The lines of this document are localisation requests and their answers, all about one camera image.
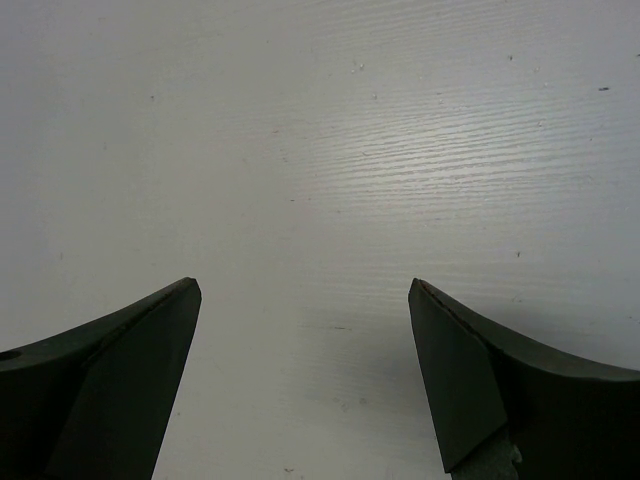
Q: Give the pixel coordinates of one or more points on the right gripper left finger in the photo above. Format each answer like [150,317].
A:
[94,402]

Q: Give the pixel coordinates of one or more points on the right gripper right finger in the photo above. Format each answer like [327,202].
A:
[505,406]

